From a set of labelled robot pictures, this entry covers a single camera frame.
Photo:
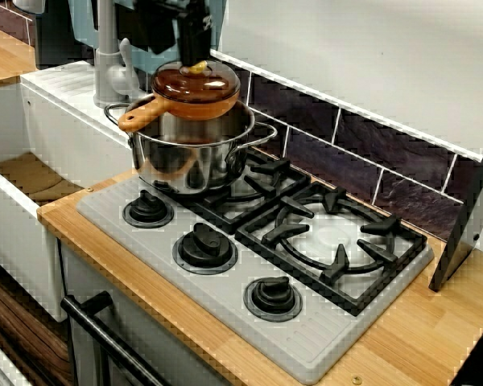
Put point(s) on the orange plastic frying pan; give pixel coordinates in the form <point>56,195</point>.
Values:
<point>145,112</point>

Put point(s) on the grey toy faucet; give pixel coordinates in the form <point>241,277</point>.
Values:
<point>104,60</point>

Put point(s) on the white sink basin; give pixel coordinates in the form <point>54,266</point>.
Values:
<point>64,104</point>

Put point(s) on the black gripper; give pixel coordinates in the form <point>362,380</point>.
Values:
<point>195,14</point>

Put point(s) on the glass lid yellow knob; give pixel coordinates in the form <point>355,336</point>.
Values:
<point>209,86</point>

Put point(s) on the white oven door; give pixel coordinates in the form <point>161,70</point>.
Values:
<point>153,342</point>

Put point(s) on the black stove knob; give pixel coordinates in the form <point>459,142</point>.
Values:
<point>148,209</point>
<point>205,247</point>
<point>271,299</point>

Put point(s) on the dark tiled backsplash panel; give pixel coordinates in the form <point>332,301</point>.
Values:
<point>346,132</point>

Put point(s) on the stainless steel pot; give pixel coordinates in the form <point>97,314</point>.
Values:
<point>185,169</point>

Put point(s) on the black kitchen side panel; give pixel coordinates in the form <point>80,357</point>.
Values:
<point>463,225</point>

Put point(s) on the grey stove top panel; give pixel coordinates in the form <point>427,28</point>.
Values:
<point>265,342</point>

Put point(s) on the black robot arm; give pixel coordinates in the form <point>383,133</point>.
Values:
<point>153,24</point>

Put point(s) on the brown cardboard piece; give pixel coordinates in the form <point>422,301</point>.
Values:
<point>32,177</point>

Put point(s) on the white rounded object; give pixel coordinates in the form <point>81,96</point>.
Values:
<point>30,4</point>

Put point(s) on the black burner grate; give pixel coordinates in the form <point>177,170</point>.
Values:
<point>271,167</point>
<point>380,227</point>

